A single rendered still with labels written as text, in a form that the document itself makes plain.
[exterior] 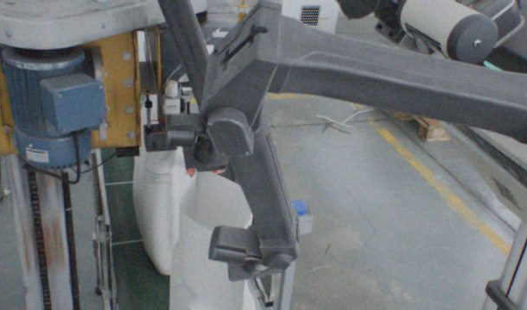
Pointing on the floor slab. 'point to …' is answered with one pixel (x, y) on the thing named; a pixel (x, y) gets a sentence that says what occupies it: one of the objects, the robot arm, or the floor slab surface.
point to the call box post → (286, 288)
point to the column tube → (20, 193)
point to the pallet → (430, 132)
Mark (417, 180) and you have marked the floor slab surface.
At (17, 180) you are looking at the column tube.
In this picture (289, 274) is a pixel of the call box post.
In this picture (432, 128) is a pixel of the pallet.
